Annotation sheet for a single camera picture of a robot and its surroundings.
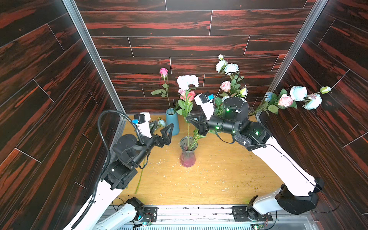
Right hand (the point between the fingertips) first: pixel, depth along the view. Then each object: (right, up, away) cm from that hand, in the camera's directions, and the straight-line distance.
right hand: (190, 114), depth 58 cm
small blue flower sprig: (-21, -1, +50) cm, 54 cm away
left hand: (-10, -4, 0) cm, 11 cm away
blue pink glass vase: (0, -16, +24) cm, 28 cm away
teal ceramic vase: (-10, +1, +33) cm, 35 cm away
